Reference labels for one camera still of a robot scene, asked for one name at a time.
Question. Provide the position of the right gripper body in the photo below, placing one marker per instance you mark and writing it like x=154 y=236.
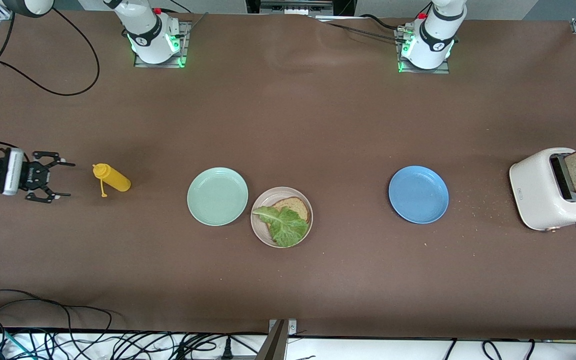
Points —
x=31 y=176

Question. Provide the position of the small metal bracket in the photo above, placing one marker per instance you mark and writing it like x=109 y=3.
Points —
x=292 y=327

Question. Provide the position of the grey left arm base plate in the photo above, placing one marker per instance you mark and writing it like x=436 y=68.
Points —
x=443 y=71

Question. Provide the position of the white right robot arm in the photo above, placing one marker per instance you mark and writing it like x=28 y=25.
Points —
x=148 y=30

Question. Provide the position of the grey metal mount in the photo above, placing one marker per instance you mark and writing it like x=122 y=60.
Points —
x=298 y=6

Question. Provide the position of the beige plate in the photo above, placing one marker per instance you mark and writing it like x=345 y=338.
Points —
x=262 y=231

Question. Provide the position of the grey metal post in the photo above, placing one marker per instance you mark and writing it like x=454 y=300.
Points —
x=273 y=347

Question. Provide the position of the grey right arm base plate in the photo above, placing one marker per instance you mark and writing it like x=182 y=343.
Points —
x=186 y=50

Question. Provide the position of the yellow squeeze bottle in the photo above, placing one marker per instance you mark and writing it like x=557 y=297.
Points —
x=115 y=179

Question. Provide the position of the brown table cover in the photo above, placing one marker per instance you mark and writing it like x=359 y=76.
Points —
x=318 y=125

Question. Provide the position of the green lettuce leaf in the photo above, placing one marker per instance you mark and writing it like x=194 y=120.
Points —
x=288 y=227

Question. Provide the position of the blue plate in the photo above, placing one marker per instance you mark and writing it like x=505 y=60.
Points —
x=418 y=195

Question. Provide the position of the black power plug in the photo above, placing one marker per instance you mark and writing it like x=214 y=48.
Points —
x=227 y=350

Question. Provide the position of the mint green plate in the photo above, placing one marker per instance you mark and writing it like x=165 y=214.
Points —
x=217 y=196

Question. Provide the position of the white toaster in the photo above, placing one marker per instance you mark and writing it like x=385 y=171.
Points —
x=535 y=195

